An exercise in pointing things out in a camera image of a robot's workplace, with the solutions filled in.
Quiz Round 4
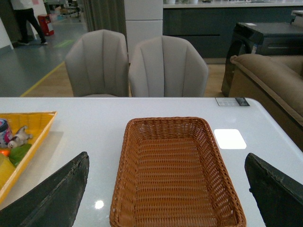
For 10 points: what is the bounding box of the red bin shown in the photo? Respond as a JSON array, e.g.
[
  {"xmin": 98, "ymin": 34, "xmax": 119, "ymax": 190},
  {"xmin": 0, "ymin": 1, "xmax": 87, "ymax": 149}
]
[{"xmin": 37, "ymin": 14, "xmax": 54, "ymax": 36}]

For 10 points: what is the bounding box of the dark kitchen counter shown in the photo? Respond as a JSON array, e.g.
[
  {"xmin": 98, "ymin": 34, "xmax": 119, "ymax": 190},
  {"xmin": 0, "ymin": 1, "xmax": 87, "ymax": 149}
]
[{"xmin": 163, "ymin": 0, "xmax": 303, "ymax": 64}]

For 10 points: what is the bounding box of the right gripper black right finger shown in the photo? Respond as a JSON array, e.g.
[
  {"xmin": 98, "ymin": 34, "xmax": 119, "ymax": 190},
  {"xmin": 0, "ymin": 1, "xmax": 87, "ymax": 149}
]
[{"xmin": 244, "ymin": 153, "xmax": 303, "ymax": 227}]

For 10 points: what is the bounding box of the white pillar cabinet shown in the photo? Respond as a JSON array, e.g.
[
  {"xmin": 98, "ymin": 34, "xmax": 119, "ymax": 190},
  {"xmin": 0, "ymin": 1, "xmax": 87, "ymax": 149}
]
[{"xmin": 124, "ymin": 0, "xmax": 163, "ymax": 61}]

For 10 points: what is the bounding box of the brown wicker basket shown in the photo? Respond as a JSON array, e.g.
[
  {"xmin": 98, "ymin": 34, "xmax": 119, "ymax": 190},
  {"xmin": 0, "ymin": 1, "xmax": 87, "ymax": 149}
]
[{"xmin": 109, "ymin": 117, "xmax": 247, "ymax": 227}]

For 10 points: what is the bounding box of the brown sofa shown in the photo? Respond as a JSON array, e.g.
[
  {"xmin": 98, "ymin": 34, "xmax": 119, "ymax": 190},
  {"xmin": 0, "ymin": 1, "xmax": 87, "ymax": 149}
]
[{"xmin": 229, "ymin": 54, "xmax": 303, "ymax": 149}]

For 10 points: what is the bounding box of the black white table label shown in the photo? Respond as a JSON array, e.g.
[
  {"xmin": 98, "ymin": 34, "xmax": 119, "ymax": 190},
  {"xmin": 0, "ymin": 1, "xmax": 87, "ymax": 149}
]
[{"xmin": 215, "ymin": 97, "xmax": 250, "ymax": 106}]

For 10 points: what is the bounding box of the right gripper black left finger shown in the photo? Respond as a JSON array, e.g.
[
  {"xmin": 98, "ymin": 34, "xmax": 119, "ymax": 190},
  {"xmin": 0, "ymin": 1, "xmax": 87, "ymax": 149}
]
[{"xmin": 0, "ymin": 152, "xmax": 89, "ymax": 227}]

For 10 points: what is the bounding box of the orange toy carrot with leaves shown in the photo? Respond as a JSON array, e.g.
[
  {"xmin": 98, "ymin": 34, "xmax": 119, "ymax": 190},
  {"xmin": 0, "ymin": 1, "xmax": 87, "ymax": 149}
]
[{"xmin": 0, "ymin": 143, "xmax": 32, "ymax": 167}]

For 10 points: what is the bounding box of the person in black trousers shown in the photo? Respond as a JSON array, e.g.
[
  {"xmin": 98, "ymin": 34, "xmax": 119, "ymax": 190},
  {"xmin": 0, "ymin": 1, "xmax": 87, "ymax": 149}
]
[{"xmin": 11, "ymin": 0, "xmax": 48, "ymax": 45}]

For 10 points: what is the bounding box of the grey upholstered chair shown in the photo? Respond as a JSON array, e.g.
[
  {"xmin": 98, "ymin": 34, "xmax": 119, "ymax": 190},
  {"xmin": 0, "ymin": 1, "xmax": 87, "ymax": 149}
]
[
  {"xmin": 65, "ymin": 29, "xmax": 129, "ymax": 97},
  {"xmin": 128, "ymin": 35, "xmax": 209, "ymax": 97}
]

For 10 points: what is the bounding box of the yellow wicker basket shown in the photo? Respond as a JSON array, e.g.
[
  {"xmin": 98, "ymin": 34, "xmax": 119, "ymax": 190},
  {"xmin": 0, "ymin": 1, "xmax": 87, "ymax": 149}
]
[{"xmin": 0, "ymin": 111, "xmax": 57, "ymax": 202}]

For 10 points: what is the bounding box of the small plush animal toy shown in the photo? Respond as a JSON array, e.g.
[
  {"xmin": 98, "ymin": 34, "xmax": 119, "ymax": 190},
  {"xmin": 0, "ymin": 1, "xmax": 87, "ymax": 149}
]
[{"xmin": 8, "ymin": 125, "xmax": 33, "ymax": 149}]

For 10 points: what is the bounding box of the yellow tape roll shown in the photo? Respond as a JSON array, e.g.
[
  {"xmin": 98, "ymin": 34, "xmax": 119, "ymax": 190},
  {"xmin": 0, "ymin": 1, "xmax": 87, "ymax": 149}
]
[{"xmin": 0, "ymin": 154, "xmax": 16, "ymax": 189}]

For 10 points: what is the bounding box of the left grey upholstered chair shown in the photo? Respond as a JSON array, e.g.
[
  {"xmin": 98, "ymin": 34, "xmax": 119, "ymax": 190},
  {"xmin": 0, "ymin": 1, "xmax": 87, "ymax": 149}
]
[{"xmin": 65, "ymin": 29, "xmax": 129, "ymax": 97}]

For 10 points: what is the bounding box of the grey curtain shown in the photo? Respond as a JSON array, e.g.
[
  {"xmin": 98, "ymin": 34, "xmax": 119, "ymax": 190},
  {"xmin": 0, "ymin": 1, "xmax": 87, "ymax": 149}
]
[{"xmin": 82, "ymin": 0, "xmax": 126, "ymax": 36}]

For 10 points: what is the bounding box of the right grey upholstered chair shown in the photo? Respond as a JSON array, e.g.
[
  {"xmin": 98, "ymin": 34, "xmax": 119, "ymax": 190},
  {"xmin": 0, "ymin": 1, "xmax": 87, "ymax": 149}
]
[{"xmin": 128, "ymin": 35, "xmax": 209, "ymax": 97}]

